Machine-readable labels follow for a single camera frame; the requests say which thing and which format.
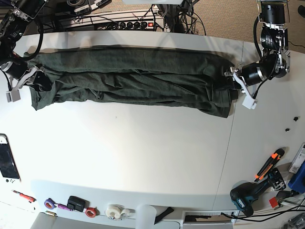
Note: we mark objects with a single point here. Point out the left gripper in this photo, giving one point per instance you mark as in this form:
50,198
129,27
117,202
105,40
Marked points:
234,79

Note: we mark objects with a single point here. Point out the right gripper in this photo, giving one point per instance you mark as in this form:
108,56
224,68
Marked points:
38,81

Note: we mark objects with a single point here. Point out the dark green t-shirt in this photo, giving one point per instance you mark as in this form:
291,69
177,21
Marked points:
134,75

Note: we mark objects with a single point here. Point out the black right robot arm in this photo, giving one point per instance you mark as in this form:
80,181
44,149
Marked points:
15,68

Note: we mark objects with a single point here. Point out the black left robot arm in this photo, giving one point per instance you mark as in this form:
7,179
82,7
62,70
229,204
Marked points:
271,42

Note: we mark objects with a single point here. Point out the orange black utility knife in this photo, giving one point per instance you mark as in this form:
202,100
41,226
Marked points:
269,164

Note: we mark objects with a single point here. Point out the white handheld game console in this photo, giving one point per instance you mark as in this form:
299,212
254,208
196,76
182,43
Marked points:
8,167

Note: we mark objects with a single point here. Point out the black power strip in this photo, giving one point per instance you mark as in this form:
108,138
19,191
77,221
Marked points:
138,25

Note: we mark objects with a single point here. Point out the teal black power drill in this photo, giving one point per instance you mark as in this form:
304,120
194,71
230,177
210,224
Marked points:
245,194

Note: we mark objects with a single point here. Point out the blue box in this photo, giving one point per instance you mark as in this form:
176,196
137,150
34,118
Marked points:
297,182

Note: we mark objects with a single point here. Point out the red screwdriver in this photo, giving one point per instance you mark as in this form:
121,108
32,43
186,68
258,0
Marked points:
28,198

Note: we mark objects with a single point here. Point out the purple tape roll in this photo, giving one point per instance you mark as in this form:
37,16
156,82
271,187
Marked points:
49,203

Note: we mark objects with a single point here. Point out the purple marker pen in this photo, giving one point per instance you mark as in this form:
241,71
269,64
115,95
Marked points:
64,207

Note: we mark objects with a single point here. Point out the brass bullet-shaped piece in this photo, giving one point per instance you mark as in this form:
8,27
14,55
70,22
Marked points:
50,213

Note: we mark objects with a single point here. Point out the red tape roll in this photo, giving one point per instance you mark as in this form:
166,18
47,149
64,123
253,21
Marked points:
91,212

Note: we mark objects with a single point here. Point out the white tape roll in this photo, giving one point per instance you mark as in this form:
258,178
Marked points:
114,211

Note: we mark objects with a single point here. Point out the translucent plastic cup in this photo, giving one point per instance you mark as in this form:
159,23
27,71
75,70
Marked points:
145,217

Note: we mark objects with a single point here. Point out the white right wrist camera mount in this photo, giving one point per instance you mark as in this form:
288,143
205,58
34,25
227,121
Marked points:
13,94

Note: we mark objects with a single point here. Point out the black action camera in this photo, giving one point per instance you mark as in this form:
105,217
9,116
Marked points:
76,203

